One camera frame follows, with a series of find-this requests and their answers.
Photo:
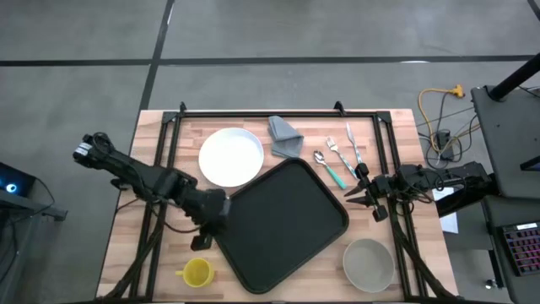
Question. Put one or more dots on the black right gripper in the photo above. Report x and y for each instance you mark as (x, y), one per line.
(381, 186)

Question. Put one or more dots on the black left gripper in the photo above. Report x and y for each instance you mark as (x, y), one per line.
(208, 209)

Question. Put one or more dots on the white round plate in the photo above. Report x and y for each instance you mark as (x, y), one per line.
(231, 157)

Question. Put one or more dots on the yellow mug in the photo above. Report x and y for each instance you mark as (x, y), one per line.
(197, 272)

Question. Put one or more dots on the light grey bowl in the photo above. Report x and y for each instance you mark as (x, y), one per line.
(368, 266)

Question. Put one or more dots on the black plastic serving tray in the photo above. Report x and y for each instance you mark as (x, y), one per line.
(282, 224)

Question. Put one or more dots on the grey cloth napkin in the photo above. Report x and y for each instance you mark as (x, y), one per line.
(284, 139)

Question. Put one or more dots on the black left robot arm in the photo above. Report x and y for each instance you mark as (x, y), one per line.
(126, 169)

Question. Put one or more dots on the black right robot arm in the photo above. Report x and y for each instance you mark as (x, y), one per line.
(464, 175)

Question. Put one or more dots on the white paper sheet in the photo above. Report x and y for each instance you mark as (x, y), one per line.
(449, 221)

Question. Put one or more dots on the black power adapter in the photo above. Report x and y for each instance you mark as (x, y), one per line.
(444, 141)

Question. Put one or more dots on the dark grey side desk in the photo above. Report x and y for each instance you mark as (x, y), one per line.
(495, 211)
(506, 139)

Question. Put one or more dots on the grey metal stand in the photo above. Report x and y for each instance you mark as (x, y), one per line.
(38, 207)

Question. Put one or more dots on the keyboard with coloured backlight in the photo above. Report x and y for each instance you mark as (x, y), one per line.
(525, 249)

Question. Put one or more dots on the black pole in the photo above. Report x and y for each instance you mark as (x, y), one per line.
(514, 78)

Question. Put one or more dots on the black computer with blue light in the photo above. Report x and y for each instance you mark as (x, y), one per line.
(17, 181)

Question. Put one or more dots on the black frame-mounted clamp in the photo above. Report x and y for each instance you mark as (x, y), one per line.
(338, 107)
(182, 107)

